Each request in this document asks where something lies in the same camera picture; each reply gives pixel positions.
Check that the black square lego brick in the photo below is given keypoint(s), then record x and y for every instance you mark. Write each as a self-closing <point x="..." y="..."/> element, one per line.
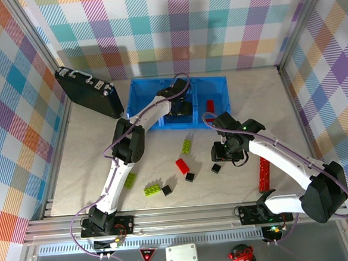
<point x="190" y="176"/>
<point x="216" y="168"/>
<point x="167" y="190"/>

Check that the red lego brick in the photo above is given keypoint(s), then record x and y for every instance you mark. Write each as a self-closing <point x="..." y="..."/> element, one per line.
<point x="209" y="120"/>
<point x="210" y="106"/>
<point x="182" y="166"/>

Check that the green lego brick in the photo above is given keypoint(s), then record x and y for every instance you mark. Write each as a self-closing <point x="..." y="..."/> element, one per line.
<point x="152" y="190"/>
<point x="132" y="180"/>
<point x="186" y="146"/>

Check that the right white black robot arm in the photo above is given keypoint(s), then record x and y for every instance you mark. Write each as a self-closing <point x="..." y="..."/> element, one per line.
<point x="283" y="158"/>

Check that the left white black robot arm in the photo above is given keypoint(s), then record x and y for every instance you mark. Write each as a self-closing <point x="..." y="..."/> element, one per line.
<point x="115" y="182"/>

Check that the blue plastic bin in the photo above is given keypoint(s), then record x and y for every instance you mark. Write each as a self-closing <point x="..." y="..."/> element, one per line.
<point x="219" y="88"/>
<point x="138" y="94"/>
<point x="179" y="125"/>

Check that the long red brick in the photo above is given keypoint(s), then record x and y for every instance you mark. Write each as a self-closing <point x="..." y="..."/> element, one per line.
<point x="264" y="175"/>

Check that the small controller board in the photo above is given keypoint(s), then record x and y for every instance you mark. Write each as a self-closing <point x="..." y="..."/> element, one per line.
<point x="273" y="231"/>
<point x="113" y="243"/>

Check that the white plate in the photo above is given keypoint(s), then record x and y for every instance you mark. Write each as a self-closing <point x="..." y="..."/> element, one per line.
<point x="181" y="254"/>

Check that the red triangular button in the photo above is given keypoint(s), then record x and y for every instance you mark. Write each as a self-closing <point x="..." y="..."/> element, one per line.
<point x="147" y="255"/>

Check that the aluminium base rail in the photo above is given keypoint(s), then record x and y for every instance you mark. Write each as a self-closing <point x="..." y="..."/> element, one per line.
<point x="183" y="219"/>

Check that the aluminium side rail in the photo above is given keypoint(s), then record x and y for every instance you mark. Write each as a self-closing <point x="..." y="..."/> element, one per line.
<point x="303" y="127"/>
<point x="63" y="117"/>

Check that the aluminium frame post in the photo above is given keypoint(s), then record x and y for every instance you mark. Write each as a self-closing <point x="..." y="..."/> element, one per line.
<point x="38" y="44"/>
<point x="299" y="23"/>

